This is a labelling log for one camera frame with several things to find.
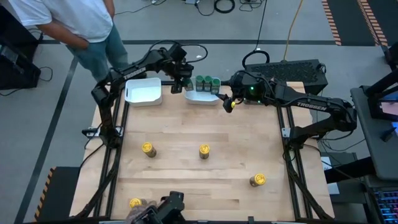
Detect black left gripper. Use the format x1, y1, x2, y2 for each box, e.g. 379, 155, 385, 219
169, 43, 195, 94

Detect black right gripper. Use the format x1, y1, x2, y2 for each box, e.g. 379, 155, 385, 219
216, 89, 237, 113

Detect yellow-lid spice jar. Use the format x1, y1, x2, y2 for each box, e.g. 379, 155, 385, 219
198, 143, 211, 160
129, 197, 144, 210
249, 173, 267, 188
141, 142, 157, 159

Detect person's forearm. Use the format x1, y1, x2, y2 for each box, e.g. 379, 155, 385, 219
102, 0, 116, 19
36, 22, 90, 50

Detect white plastic bin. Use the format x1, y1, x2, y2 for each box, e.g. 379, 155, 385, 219
183, 77, 222, 106
124, 77, 163, 108

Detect small black connector box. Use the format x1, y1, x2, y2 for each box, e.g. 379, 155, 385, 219
81, 126, 101, 139

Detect person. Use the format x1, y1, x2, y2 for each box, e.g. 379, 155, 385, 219
7, 0, 130, 82

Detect black floor mat orange stripes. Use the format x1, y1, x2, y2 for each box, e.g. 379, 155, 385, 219
321, 0, 398, 47
33, 166, 81, 223

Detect person's hand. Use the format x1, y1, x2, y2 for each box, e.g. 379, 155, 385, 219
124, 200, 156, 224

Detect black computer monitor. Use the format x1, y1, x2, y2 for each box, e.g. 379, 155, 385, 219
362, 68, 398, 122

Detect grey side desk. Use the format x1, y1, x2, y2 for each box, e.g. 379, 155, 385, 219
350, 86, 398, 182

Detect black equipment case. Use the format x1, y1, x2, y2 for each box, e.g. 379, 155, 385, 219
0, 4, 42, 91

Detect backlit keyboard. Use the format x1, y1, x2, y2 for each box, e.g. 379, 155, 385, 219
371, 188, 398, 224

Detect black aluminium rig frame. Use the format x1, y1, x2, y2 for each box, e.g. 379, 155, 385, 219
73, 80, 335, 220

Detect black cable coil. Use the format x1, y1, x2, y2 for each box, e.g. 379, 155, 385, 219
241, 49, 271, 68
213, 0, 236, 14

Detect black hanging cable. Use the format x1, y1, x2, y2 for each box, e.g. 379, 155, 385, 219
254, 0, 268, 51

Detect yellow hanging cable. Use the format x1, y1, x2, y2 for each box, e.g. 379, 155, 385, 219
282, 0, 304, 62

